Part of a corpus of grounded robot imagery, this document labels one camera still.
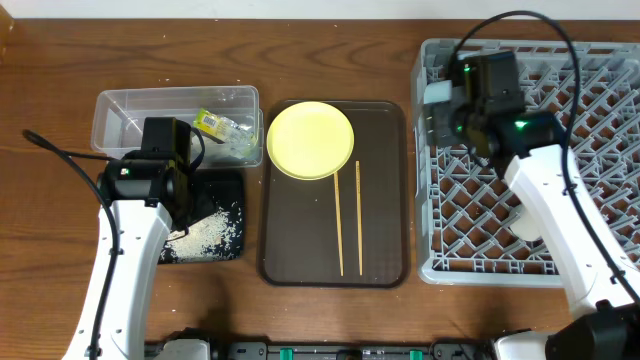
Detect blue bowl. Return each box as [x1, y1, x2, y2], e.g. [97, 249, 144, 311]
[423, 80, 452, 105]

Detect yellow-labelled plastic wrapper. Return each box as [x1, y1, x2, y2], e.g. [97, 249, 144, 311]
[193, 108, 254, 144]

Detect clear plastic wrapper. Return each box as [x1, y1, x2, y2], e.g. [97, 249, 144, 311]
[203, 137, 255, 160]

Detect wooden chopstick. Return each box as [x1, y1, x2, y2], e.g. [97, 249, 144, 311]
[355, 160, 364, 276]
[333, 172, 344, 277]

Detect small pale green cup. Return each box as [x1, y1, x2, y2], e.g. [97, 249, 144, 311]
[509, 204, 541, 242]

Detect yellow plate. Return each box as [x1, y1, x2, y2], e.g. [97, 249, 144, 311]
[266, 101, 355, 180]

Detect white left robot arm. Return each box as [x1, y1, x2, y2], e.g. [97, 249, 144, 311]
[65, 117, 196, 359]

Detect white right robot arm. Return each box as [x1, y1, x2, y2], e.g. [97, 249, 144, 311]
[423, 51, 639, 359]

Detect clear plastic waste bin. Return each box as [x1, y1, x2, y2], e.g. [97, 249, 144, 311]
[91, 85, 264, 169]

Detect grey dishwasher rack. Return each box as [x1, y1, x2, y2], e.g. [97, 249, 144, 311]
[411, 39, 639, 288]

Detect black waste tray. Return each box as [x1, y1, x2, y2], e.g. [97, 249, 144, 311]
[172, 170, 246, 235]

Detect spilled rice pile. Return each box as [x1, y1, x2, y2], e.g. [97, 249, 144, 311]
[159, 209, 244, 264]

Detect brown serving tray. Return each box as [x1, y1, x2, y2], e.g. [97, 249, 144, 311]
[258, 101, 410, 289]

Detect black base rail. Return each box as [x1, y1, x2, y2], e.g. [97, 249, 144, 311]
[144, 327, 501, 360]

